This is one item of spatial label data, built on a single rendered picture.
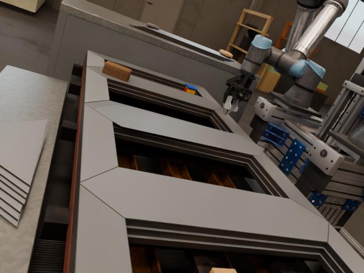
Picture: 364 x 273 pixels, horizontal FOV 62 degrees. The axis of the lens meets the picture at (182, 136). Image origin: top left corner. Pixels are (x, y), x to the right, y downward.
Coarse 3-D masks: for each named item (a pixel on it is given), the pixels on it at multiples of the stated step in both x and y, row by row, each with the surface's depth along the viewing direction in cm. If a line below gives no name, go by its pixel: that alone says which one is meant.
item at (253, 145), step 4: (240, 136) 133; (244, 140) 131; (248, 140) 133; (248, 144) 128; (252, 144) 130; (252, 148) 125; (256, 148) 127; (260, 148) 129; (256, 152) 123; (260, 152) 125
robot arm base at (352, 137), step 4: (360, 128) 126; (356, 132) 127; (360, 132) 125; (348, 136) 131; (352, 136) 127; (356, 136) 125; (360, 136) 124; (352, 140) 127; (356, 140) 125; (360, 140) 124; (356, 144) 125; (360, 144) 123
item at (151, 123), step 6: (144, 114) 113; (150, 114) 115; (144, 120) 108; (150, 120) 110; (156, 120) 112; (144, 126) 103; (150, 126) 105; (156, 126) 107; (150, 132) 100; (156, 132) 102; (162, 132) 104
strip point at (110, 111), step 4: (92, 108) 99; (96, 108) 101; (100, 108) 102; (104, 108) 103; (108, 108) 105; (112, 108) 106; (116, 108) 108; (100, 112) 99; (104, 112) 100; (108, 112) 102; (112, 112) 103; (116, 112) 104; (108, 116) 99; (112, 116) 100; (116, 116) 101; (112, 120) 97; (116, 120) 98; (120, 124) 97
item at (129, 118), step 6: (120, 108) 109; (126, 108) 111; (132, 108) 113; (120, 114) 104; (126, 114) 106; (132, 114) 108; (138, 114) 110; (120, 120) 100; (126, 120) 102; (132, 120) 103; (138, 120) 106; (126, 126) 97; (132, 126) 99; (138, 126) 101
